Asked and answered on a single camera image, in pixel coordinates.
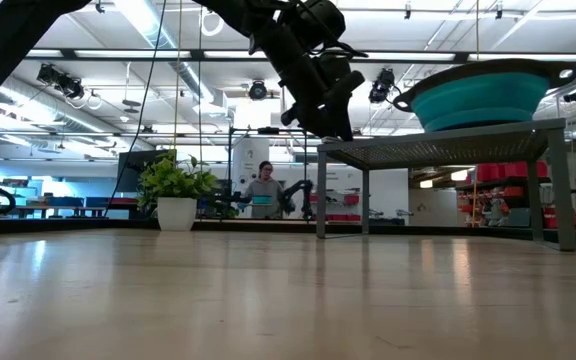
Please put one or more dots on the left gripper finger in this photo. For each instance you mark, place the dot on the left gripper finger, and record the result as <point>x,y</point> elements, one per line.
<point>340,125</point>
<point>313,122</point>

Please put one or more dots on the grey perforated metal shelf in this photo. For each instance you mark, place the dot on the grey perforated metal shelf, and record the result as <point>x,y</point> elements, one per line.
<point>443,147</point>

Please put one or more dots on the teal collapsible colander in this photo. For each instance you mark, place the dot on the teal collapsible colander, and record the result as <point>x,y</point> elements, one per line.
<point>478,100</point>

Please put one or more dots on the black background robot arm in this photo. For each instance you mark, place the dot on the black background robot arm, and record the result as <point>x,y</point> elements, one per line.
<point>298,187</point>
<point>223,200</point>

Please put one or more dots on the person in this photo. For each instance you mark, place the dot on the person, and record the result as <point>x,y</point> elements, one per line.
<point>264,192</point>

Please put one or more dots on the green plant in white pot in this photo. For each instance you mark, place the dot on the green plant in white pot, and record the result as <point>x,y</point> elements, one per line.
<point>175,200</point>

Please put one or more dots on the red storage bins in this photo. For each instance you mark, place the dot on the red storage bins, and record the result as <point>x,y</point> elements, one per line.
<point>498,171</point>

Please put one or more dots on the black computer monitor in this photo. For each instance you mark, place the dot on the black computer monitor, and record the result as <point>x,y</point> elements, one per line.
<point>130,172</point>

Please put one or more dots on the black background station frame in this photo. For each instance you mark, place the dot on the black background station frame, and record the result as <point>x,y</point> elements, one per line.
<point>268,131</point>

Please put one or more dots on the round black ceiling camera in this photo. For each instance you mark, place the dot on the round black ceiling camera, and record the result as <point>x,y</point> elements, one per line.
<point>257,91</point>

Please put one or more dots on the black aluminium rig frame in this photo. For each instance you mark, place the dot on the black aluminium rig frame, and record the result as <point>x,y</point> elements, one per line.
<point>268,226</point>

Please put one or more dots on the small black ceiling camera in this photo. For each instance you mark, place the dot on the small black ceiling camera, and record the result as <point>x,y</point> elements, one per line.
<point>575,95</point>

